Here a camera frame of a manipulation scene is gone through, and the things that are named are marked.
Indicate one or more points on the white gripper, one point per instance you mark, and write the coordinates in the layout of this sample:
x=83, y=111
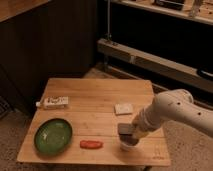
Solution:
x=138, y=133

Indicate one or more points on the grey rectangular eraser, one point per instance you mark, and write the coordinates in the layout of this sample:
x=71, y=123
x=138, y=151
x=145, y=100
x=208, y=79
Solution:
x=125, y=129

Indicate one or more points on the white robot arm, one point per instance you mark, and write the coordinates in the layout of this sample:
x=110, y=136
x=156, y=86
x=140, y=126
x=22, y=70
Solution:
x=177, y=105

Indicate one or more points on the white ceramic cup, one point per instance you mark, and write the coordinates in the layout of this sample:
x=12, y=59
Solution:
x=127, y=142

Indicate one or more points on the white square sponge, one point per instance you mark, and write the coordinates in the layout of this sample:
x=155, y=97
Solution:
x=123, y=109

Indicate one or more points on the orange carrot toy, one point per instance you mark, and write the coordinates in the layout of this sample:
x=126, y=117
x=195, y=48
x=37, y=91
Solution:
x=91, y=144

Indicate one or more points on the small wooden table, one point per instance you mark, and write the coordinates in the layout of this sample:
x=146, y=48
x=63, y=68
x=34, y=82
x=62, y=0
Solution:
x=91, y=114

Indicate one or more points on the long wooden bench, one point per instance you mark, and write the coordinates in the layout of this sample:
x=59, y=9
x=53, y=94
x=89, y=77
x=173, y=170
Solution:
x=165, y=67

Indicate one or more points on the green plate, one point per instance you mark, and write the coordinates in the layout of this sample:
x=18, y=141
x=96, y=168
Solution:
x=53, y=137

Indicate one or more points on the white toothpaste tube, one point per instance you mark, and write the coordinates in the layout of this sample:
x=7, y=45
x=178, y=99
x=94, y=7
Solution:
x=53, y=102

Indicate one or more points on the metal pole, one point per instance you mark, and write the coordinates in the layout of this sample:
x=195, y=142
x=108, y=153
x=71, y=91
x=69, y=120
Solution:
x=108, y=20

